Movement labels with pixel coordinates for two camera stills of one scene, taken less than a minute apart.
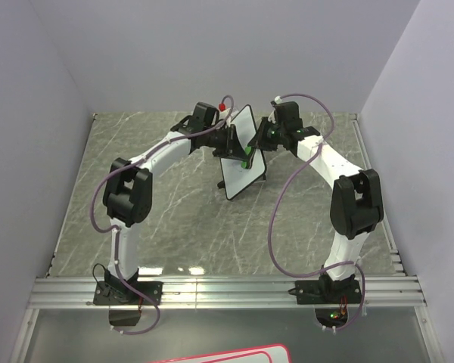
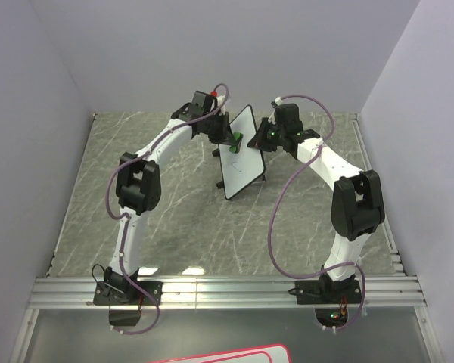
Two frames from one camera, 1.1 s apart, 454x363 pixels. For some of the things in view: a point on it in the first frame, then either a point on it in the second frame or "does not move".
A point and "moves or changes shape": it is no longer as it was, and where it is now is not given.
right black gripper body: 271,138 does not move
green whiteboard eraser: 248,150 moves or changes shape
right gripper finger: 256,141 does not move
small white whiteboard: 240,175 does not move
